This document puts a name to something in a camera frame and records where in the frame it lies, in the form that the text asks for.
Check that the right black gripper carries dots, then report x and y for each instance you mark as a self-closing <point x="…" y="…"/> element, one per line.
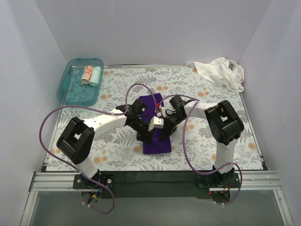
<point x="169" y="128"/>

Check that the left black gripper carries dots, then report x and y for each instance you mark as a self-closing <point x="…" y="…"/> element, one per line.
<point x="143" y="132"/>

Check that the purple towel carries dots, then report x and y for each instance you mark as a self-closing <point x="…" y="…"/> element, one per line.
<point x="157" y="146"/>

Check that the white towel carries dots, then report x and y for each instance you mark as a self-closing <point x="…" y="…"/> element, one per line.
<point x="222" y="72"/>

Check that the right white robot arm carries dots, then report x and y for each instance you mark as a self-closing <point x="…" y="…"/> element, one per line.
<point x="225" y="125"/>

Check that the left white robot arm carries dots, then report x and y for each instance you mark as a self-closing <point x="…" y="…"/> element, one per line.
<point x="76" y="140"/>

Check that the floral table mat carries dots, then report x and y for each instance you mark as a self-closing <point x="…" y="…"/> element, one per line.
<point x="192" y="144"/>

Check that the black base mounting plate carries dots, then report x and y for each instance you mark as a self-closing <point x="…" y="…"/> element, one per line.
<point x="159" y="184"/>

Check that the mint rolled towel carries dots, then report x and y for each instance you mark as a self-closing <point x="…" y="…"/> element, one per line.
<point x="94" y="80"/>

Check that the teal plastic tray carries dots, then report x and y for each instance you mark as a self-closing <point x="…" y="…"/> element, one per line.
<point x="71" y="91"/>

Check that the orange patterned rolled towel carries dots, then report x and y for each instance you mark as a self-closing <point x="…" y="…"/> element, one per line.
<point x="87" y="74"/>

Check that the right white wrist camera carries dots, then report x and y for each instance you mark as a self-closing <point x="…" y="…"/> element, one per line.
<point x="162" y="111"/>

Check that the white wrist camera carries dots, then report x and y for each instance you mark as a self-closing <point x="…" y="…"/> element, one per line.
<point x="156" y="122"/>
<point x="162" y="111"/>

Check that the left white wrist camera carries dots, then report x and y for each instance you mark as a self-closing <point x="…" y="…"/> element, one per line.
<point x="156" y="122"/>

